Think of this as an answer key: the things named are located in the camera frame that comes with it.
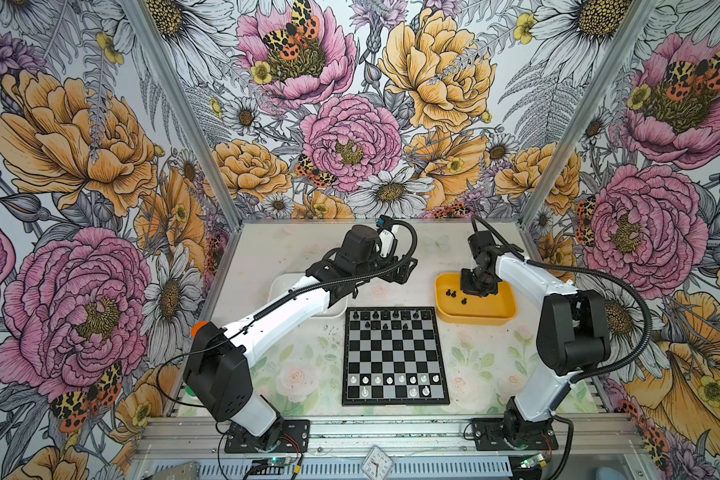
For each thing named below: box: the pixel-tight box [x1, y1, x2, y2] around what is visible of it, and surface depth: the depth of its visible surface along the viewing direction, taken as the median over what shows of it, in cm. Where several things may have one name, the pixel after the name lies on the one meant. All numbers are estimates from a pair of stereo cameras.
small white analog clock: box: [361, 445, 394, 480], surface depth 70 cm
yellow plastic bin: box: [434, 272, 518, 325], surface depth 100 cm
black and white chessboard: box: [342, 306, 450, 407], surface depth 87 cm
